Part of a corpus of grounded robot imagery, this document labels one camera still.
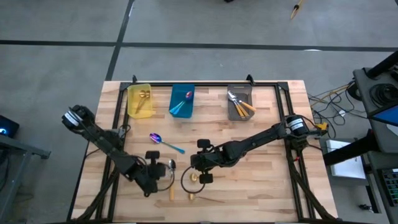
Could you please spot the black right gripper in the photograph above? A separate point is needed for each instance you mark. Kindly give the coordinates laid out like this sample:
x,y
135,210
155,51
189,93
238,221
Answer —
x,y
211,160

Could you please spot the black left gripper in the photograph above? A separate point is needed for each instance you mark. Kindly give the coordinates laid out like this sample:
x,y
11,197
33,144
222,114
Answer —
x,y
155,172

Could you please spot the iridescent rainbow spoon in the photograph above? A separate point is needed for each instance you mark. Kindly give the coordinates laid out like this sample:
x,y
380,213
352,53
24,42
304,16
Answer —
x,y
173,108
189,94
155,138

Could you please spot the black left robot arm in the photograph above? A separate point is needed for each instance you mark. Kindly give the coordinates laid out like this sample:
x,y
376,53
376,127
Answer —
x,y
102,140

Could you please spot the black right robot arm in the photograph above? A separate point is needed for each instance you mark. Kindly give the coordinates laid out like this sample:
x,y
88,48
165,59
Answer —
x,y
258,137

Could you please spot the blue plastic bin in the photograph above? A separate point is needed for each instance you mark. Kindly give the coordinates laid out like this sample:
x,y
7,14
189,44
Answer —
x,y
186,112

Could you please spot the grey plastic bin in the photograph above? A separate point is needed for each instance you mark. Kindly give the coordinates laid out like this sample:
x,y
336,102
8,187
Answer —
x,y
233,115

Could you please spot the yellow plastic bin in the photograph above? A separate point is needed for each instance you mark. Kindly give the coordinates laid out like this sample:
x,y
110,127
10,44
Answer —
x,y
132,112

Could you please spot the yellow connector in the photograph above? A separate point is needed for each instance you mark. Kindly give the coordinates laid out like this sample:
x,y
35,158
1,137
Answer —
x,y
321,126

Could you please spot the grey side desk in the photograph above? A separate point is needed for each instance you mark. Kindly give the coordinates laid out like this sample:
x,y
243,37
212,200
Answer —
x,y
28,151

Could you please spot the white box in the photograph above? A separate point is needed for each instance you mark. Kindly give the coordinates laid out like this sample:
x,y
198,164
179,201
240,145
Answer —
x,y
345,161

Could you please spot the computer with blue light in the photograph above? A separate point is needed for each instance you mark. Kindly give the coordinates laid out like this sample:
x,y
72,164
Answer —
x,y
9,126

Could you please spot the grey equipment stand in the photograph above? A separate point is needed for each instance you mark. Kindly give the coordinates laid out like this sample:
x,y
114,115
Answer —
x,y
362,93

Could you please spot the yellow black floor tool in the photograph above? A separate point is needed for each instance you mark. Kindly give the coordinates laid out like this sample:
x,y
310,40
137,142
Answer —
x,y
295,11

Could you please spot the black keypad device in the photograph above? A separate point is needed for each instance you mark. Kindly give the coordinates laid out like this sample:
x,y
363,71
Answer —
x,y
391,186

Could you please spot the black aluminium table frame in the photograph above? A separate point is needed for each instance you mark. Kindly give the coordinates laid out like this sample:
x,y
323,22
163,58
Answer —
x,y
202,84

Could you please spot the black frame clamp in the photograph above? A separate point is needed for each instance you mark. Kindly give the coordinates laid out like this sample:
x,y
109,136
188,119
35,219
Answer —
x,y
249,79
134,79

